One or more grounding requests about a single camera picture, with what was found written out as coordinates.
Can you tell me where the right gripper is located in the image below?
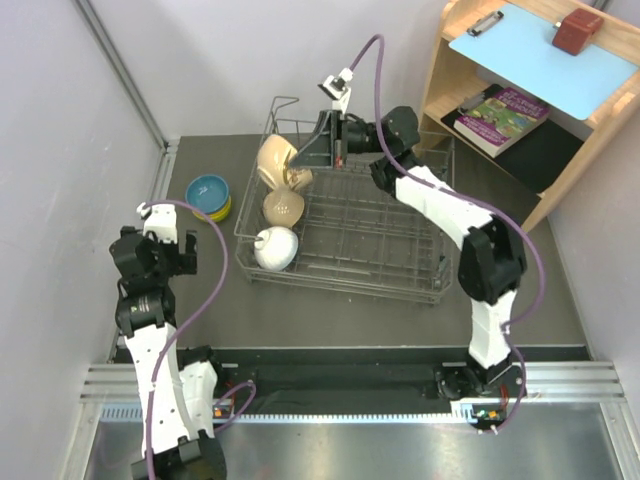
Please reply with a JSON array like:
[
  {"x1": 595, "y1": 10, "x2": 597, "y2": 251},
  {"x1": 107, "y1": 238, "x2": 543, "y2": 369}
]
[{"x1": 287, "y1": 113, "x2": 389, "y2": 172}]

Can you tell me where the cream bowl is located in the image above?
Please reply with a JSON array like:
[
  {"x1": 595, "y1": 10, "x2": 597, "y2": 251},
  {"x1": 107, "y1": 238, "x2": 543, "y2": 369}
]
[{"x1": 256, "y1": 134, "x2": 313, "y2": 192}]

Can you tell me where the tan speckled bowl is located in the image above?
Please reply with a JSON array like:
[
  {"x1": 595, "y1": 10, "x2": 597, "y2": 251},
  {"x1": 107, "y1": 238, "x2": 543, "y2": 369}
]
[{"x1": 262, "y1": 188, "x2": 305, "y2": 228}]

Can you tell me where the white bowl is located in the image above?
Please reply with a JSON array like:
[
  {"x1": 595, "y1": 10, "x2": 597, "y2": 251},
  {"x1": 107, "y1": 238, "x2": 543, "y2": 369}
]
[{"x1": 254, "y1": 226, "x2": 299, "y2": 272}]

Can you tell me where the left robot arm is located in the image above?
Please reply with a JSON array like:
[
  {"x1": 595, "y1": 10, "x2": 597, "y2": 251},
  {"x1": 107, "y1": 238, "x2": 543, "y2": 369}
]
[{"x1": 109, "y1": 226, "x2": 227, "y2": 479}]

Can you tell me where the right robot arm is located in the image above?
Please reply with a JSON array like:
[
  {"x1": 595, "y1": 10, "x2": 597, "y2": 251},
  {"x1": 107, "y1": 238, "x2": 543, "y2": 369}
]
[{"x1": 287, "y1": 106, "x2": 527, "y2": 400}]

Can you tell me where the yellow-green bowl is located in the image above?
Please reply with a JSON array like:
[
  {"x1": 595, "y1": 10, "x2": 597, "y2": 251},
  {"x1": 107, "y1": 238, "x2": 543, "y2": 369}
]
[{"x1": 192, "y1": 197, "x2": 232, "y2": 223}]

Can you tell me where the orange bowl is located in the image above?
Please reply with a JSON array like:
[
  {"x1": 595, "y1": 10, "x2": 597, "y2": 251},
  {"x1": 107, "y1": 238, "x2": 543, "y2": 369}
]
[{"x1": 207, "y1": 197, "x2": 232, "y2": 222}]

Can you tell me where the blue bowl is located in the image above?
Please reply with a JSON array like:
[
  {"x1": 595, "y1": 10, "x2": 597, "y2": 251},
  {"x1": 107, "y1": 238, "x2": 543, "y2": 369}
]
[{"x1": 185, "y1": 174, "x2": 230, "y2": 214}]

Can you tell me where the aluminium corner profile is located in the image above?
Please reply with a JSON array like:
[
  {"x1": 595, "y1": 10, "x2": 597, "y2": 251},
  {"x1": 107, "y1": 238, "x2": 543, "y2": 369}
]
[{"x1": 71, "y1": 0, "x2": 179, "y2": 154}]

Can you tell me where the purple green book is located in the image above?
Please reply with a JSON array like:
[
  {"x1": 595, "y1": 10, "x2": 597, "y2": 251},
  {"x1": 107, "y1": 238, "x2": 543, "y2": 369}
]
[{"x1": 453, "y1": 87, "x2": 550, "y2": 158}]

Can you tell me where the wooden shelf unit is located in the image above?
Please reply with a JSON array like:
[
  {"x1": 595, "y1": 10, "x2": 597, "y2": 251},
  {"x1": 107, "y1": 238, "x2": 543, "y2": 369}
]
[{"x1": 419, "y1": 1, "x2": 639, "y2": 231}]

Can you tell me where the light blue clipboard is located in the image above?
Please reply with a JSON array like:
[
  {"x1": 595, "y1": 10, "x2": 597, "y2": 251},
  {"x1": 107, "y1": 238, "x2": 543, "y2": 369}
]
[{"x1": 449, "y1": 3, "x2": 639, "y2": 121}]

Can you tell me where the red-brown box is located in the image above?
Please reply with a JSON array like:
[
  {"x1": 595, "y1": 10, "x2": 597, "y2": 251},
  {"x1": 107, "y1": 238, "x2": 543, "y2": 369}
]
[{"x1": 552, "y1": 8, "x2": 604, "y2": 56}]

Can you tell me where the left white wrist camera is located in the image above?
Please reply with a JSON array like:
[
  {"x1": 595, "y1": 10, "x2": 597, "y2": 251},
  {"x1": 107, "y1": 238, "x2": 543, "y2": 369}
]
[{"x1": 136, "y1": 203, "x2": 178, "y2": 245}]

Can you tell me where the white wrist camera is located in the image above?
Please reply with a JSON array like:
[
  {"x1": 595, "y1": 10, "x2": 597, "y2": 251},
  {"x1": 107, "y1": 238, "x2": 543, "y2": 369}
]
[
  {"x1": 318, "y1": 68, "x2": 353, "y2": 114},
  {"x1": 136, "y1": 203, "x2": 178, "y2": 245}
]

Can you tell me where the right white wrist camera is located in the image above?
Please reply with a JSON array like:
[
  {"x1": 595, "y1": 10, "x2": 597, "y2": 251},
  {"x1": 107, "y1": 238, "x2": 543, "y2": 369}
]
[{"x1": 318, "y1": 68, "x2": 353, "y2": 114}]

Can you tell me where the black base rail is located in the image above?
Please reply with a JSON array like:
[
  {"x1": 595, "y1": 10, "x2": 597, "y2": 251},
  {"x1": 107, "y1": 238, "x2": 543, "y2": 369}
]
[{"x1": 108, "y1": 344, "x2": 591, "y2": 416}]

